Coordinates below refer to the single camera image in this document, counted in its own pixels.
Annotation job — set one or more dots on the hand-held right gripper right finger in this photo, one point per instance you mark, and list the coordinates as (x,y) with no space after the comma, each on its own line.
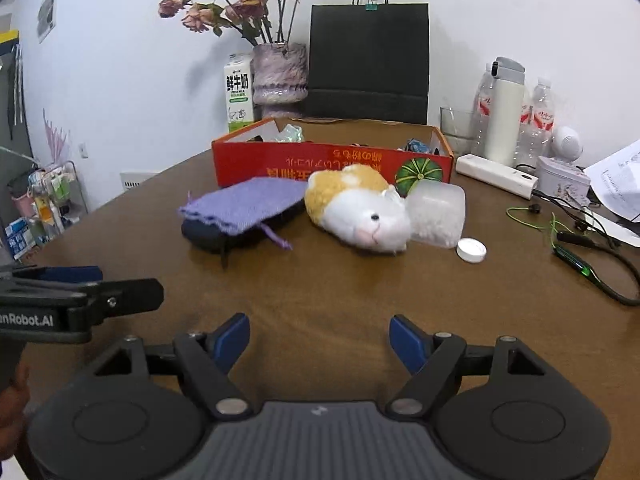
(407,342)

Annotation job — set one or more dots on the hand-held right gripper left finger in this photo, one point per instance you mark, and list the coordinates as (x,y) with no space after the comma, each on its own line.
(232,341)

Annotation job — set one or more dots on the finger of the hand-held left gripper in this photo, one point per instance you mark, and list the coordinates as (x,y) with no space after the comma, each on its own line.
(130,296)
(75,274)

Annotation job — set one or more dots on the navy zip case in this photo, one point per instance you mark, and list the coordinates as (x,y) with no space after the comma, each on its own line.
(205,237)

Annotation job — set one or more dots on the white jar lid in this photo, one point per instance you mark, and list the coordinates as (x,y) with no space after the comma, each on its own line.
(471,250)

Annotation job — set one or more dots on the clear plastic box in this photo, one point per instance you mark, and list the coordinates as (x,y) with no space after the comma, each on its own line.
(440,215)

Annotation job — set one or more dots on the yellow white plush hamster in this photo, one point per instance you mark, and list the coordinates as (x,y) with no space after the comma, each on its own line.
(350,210)

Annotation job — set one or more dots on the red cardboard box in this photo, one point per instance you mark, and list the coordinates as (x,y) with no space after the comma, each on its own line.
(280,165)

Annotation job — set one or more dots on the blue snack wrapper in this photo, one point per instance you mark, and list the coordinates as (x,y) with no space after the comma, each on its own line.
(417,146)

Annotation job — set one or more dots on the iridescent plastic bag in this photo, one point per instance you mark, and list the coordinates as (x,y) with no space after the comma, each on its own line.
(290,134)

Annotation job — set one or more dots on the person's left hand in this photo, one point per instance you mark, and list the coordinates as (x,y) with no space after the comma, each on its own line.
(12,410)

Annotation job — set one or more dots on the blue white box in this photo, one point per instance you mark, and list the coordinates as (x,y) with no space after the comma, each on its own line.
(20,240)

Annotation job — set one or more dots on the brown wooden desk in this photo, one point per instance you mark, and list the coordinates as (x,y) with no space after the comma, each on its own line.
(325,285)

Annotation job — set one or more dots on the green neckband earphones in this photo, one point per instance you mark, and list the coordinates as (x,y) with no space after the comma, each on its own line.
(575,260)

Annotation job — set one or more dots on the white power strip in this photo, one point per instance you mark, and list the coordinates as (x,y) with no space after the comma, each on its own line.
(495,172)

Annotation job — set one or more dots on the clear drinking glass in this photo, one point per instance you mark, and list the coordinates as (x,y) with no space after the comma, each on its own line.
(455,125)

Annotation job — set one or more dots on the white tin box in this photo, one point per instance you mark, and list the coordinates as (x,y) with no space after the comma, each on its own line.
(562,177)

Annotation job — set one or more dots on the green white milk carton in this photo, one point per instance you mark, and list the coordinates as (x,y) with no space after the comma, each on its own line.
(238,90)

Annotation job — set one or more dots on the clear water bottle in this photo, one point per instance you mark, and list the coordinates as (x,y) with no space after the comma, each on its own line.
(524,135)
(544,120)
(481,110)

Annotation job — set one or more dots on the white thermos bottle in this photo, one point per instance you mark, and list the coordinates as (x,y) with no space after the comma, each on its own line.
(502,120)

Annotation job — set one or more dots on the white round device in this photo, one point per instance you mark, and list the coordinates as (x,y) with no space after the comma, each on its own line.
(567,142)

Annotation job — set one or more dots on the pink textured vase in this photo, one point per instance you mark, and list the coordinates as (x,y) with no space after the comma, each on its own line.
(280,80)

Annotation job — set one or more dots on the white printed papers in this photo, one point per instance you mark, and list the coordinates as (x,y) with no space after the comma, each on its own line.
(620,180)

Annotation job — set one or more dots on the black paper bag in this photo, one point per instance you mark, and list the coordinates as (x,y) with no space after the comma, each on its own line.
(370,50)

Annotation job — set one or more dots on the green binder clip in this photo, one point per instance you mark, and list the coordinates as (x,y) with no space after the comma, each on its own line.
(371,5)

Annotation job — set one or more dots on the white wall panel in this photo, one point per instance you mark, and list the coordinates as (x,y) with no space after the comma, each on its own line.
(137,181)

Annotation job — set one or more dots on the white wall socket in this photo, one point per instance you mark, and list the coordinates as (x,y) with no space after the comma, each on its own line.
(83,150)

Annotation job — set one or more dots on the wall poster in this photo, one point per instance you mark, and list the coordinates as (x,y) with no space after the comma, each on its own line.
(46,15)

